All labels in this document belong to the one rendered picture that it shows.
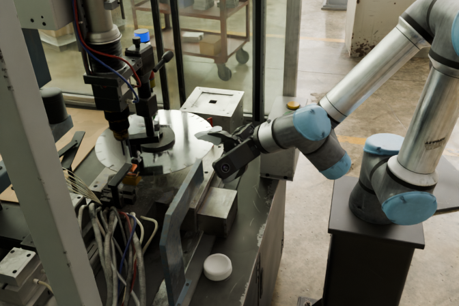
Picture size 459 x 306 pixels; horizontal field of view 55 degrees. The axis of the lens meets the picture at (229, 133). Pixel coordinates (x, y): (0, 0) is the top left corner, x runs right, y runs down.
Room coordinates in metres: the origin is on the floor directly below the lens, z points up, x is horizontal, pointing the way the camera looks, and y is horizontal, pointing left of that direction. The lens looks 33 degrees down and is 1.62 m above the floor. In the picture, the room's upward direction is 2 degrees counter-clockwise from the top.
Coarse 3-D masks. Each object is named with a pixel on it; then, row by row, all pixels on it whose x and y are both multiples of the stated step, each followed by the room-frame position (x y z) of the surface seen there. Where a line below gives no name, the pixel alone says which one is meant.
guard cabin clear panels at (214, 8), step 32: (128, 0) 1.55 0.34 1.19; (160, 0) 1.52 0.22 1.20; (192, 0) 1.48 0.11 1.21; (224, 0) 1.45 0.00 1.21; (64, 32) 1.63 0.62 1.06; (128, 32) 1.56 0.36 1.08; (192, 32) 1.48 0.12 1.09; (224, 32) 1.45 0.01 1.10; (64, 64) 1.64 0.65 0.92; (192, 64) 1.49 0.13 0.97; (224, 64) 1.45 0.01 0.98; (160, 96) 1.53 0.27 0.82
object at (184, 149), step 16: (160, 112) 1.18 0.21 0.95; (176, 112) 1.18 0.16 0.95; (128, 128) 1.09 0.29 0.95; (144, 128) 1.09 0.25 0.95; (176, 128) 1.08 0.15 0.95; (192, 128) 1.08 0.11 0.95; (208, 128) 1.08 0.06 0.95; (96, 144) 1.01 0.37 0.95; (112, 144) 1.01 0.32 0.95; (176, 144) 1.00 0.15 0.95; (192, 144) 1.00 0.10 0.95; (208, 144) 0.99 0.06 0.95; (112, 160) 0.94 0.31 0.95; (128, 160) 0.93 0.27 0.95; (144, 160) 0.93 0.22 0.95; (160, 160) 0.93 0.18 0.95; (176, 160) 0.93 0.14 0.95; (192, 160) 0.92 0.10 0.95
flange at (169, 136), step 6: (144, 132) 1.05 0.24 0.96; (162, 132) 1.03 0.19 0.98; (168, 132) 1.05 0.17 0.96; (174, 132) 1.05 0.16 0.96; (162, 138) 1.01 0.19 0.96; (168, 138) 1.02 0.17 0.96; (174, 138) 1.02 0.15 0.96; (144, 144) 0.99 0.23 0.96; (150, 144) 0.99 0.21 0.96; (156, 144) 0.99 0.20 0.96; (162, 144) 0.99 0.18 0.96; (168, 144) 0.99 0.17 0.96
